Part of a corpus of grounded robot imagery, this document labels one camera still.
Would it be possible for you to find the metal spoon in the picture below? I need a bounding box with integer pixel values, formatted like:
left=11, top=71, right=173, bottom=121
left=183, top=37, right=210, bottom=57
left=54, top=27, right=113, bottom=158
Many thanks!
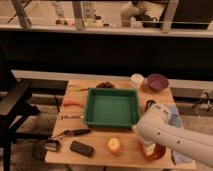
left=58, top=115, right=84, bottom=120

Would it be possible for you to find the black handled tool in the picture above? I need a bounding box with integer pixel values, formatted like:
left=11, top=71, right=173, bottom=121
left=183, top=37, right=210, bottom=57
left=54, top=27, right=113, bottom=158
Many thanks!
left=52, top=128, right=91, bottom=139

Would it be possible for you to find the blue sponge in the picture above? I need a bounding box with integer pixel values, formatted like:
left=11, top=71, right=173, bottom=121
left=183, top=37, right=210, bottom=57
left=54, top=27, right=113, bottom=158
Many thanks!
left=168, top=106, right=182, bottom=128

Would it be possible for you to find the red bowl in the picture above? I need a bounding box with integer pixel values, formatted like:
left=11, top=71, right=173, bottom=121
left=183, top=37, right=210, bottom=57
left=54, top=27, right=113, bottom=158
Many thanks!
left=138, top=143, right=166, bottom=161

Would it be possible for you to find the black rectangular block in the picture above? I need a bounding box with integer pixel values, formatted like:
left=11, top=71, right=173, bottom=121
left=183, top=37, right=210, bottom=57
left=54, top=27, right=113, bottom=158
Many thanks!
left=70, top=141, right=94, bottom=157

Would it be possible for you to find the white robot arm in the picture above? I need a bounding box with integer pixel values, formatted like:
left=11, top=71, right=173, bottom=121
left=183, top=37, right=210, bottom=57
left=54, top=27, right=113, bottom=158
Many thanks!
left=132, top=103, right=213, bottom=168

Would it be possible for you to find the small metal cup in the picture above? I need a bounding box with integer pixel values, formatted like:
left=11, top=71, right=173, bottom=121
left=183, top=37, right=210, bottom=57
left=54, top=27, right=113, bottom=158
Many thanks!
left=145, top=100, right=156, bottom=111

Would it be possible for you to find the green plastic tray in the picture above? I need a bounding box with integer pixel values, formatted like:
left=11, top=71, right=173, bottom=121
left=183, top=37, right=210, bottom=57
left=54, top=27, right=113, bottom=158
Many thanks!
left=84, top=88, right=140, bottom=129

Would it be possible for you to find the yellow red apple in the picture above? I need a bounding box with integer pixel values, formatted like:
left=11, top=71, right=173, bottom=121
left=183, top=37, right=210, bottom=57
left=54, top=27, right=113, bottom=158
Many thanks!
left=107, top=138, right=122, bottom=155

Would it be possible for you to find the white plastic cup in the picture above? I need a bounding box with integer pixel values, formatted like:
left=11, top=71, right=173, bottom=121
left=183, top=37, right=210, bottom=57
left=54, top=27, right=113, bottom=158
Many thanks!
left=130, top=74, right=144, bottom=89

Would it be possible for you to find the light blue cloth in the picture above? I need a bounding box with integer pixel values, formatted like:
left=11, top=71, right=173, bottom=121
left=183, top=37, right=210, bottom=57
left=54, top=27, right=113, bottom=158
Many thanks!
left=172, top=151, right=192, bottom=165

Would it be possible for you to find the purple bowl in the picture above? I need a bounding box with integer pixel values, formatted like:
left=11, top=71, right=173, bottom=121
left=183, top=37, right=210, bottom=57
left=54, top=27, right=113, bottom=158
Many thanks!
left=147, top=74, right=169, bottom=92

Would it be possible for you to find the black stand on left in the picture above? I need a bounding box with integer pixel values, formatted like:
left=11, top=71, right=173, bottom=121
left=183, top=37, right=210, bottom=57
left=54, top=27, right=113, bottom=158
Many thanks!
left=0, top=49, right=69, bottom=171

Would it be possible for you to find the orange carrot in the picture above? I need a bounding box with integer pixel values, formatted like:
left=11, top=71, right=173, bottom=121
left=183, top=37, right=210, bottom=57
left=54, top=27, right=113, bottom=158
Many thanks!
left=62, top=100, right=84, bottom=107

